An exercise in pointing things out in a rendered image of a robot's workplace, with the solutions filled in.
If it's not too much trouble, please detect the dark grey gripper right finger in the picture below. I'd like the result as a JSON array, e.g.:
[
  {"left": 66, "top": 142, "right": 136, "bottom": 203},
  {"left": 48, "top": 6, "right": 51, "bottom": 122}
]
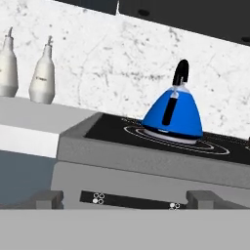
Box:
[{"left": 186, "top": 189, "right": 243, "bottom": 210}]

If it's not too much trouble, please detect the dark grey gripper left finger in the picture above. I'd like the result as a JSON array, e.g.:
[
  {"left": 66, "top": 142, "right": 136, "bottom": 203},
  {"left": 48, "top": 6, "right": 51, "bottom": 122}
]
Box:
[{"left": 9, "top": 189, "right": 64, "bottom": 210}]

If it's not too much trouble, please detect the grey stove with black hob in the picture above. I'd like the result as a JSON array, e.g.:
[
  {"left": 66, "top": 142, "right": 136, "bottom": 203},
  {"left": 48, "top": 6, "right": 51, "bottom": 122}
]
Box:
[{"left": 50, "top": 111, "right": 250, "bottom": 210}]

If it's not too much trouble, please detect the grey-blue base cupboard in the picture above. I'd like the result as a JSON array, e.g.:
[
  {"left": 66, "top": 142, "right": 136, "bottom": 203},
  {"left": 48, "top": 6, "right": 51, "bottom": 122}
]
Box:
[{"left": 0, "top": 149, "right": 58, "bottom": 207}]

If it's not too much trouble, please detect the white bottle with spout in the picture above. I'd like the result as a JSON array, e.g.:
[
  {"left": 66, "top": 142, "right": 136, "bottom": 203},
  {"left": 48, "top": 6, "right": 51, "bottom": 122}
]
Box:
[
  {"left": 28, "top": 35, "right": 56, "bottom": 105},
  {"left": 0, "top": 26, "right": 20, "bottom": 99}
]

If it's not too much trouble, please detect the dark range hood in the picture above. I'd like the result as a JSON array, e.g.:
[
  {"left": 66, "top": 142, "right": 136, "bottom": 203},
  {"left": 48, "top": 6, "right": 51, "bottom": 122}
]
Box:
[{"left": 117, "top": 0, "right": 250, "bottom": 47}]

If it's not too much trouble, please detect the blue kettle with black handle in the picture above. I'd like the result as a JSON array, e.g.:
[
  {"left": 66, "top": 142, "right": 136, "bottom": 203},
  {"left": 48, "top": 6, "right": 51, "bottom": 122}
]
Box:
[{"left": 141, "top": 59, "right": 204, "bottom": 145}]

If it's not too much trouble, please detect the dark wall cupboard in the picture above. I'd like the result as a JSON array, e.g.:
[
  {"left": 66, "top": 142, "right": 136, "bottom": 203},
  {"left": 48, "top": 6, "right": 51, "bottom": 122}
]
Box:
[{"left": 53, "top": 0, "right": 119, "bottom": 17}]

